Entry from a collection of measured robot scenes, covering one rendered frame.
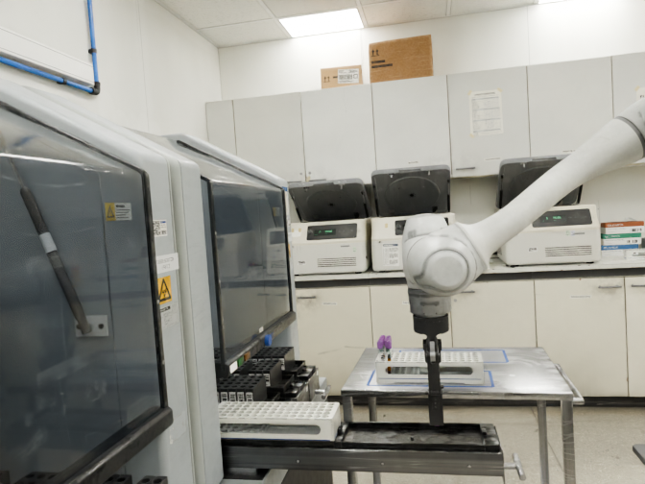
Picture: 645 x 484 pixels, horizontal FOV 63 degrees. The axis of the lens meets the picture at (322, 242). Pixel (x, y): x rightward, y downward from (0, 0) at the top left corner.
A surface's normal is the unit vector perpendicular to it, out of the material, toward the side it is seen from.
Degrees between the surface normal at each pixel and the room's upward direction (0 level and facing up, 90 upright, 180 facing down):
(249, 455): 90
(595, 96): 90
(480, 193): 90
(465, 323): 90
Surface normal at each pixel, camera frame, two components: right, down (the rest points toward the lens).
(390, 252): -0.19, 0.07
